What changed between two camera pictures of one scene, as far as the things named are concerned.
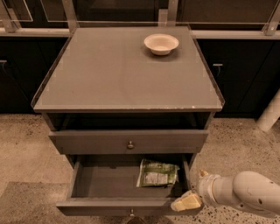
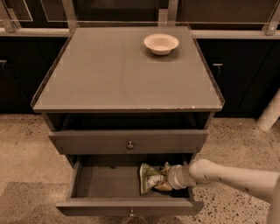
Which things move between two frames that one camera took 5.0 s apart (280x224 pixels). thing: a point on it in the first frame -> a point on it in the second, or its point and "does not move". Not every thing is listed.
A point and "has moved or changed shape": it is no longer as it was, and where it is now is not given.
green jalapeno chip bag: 156,174 has moved or changed shape
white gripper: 205,185 -> 174,177
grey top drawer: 129,142 does not move
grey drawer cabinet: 138,97 does not move
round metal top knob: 130,146 does not move
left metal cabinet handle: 3,61 does not move
